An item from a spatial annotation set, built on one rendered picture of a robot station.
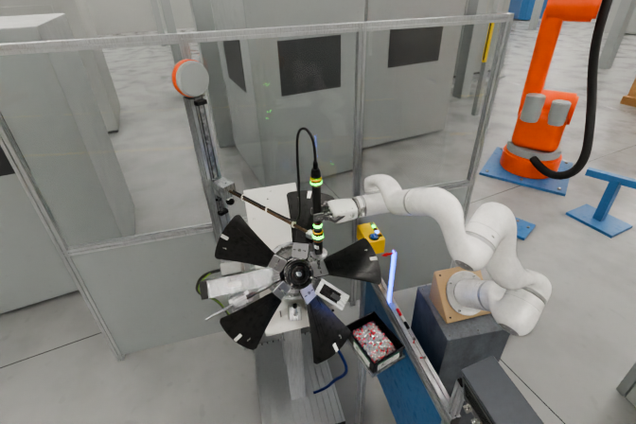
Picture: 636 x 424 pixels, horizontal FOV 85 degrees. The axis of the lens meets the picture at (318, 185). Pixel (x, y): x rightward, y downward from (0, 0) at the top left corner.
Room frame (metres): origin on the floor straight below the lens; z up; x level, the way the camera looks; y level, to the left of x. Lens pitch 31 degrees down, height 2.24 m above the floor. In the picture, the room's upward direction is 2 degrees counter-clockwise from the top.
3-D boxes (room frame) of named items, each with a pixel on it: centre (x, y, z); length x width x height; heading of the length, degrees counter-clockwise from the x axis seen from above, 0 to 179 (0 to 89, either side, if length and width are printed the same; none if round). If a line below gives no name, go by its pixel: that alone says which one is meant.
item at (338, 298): (1.13, -0.03, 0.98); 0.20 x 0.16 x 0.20; 14
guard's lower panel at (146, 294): (1.79, 0.17, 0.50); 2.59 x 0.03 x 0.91; 104
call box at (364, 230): (1.46, -0.27, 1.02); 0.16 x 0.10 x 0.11; 14
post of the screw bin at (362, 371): (1.02, -0.19, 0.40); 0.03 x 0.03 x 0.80; 29
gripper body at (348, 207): (1.12, -0.10, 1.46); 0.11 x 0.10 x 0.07; 104
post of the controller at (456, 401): (0.66, -0.47, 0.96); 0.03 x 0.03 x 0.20; 14
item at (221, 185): (1.50, 0.48, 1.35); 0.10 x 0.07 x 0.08; 49
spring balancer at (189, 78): (1.56, 0.55, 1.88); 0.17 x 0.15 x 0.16; 104
